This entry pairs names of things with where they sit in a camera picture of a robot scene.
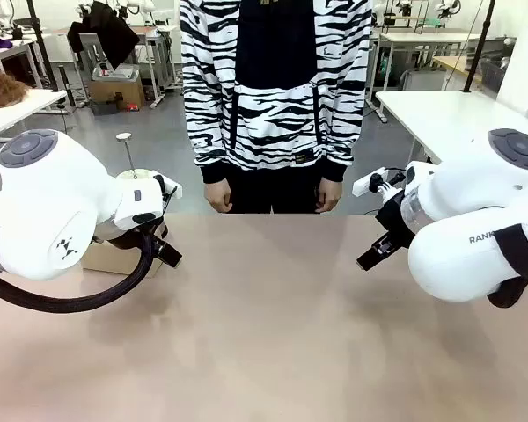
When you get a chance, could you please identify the person's left hand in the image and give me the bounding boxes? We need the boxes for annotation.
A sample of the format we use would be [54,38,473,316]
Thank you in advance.
[314,179,345,215]

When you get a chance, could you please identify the small round disc stand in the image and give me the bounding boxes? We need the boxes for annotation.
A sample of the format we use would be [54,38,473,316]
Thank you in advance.
[115,131,154,182]

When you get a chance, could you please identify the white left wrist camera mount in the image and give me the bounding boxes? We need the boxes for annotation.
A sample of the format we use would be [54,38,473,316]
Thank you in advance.
[151,174,184,200]

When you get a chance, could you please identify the person in zebra hoodie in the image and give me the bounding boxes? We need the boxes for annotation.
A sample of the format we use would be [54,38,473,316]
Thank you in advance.
[179,0,374,215]

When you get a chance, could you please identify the black tripod pole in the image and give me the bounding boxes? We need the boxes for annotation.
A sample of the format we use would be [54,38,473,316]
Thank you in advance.
[25,0,59,92]

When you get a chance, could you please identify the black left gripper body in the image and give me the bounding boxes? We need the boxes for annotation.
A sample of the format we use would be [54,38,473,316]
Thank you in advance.
[94,217,170,252]

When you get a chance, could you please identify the black hanging cloth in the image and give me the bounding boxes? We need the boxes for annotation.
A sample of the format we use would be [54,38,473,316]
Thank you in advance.
[66,0,141,71]

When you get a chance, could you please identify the black braided cable sleeve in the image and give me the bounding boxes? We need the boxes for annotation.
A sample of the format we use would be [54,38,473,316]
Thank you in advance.
[0,222,160,315]

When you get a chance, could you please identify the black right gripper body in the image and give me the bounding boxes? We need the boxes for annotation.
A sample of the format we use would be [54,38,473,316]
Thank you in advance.
[375,189,418,255]

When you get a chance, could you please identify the black slanted pole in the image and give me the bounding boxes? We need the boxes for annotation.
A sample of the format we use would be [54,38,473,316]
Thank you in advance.
[463,0,496,94]

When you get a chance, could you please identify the person's right hand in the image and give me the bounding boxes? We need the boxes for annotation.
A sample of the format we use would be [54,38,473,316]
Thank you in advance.
[204,181,234,214]

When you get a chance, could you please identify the brown furry wig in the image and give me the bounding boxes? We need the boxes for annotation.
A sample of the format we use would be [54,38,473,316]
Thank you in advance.
[0,71,30,112]

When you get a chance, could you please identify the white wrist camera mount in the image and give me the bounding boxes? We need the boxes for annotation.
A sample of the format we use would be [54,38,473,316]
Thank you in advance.
[352,167,407,197]
[151,174,184,200]

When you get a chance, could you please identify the white background desk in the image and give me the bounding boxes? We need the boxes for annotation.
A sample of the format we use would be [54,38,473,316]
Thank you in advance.
[376,30,483,91]

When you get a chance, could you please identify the brown cardboard floor box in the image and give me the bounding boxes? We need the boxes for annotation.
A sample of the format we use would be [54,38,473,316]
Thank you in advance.
[89,72,146,112]

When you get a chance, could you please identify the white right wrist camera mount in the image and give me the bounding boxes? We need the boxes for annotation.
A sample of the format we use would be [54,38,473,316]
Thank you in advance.
[352,167,407,197]

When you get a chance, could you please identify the grey background workbench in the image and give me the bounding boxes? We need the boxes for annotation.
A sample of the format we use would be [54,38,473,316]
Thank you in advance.
[52,24,180,110]

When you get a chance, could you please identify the white side table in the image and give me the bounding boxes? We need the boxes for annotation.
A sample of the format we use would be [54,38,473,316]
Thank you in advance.
[0,90,68,142]

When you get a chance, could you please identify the person's right forearm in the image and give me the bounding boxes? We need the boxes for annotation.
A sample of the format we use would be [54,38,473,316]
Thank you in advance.
[180,52,232,185]

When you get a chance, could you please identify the grey plastic bin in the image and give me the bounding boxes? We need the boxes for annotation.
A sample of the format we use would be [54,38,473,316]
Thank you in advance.
[92,63,141,83]

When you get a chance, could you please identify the person's left forearm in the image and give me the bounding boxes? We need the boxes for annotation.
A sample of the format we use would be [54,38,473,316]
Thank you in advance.
[320,56,373,184]

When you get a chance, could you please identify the beige cardboard box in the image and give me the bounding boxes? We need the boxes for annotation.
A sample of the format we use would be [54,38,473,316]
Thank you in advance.
[79,240,164,279]

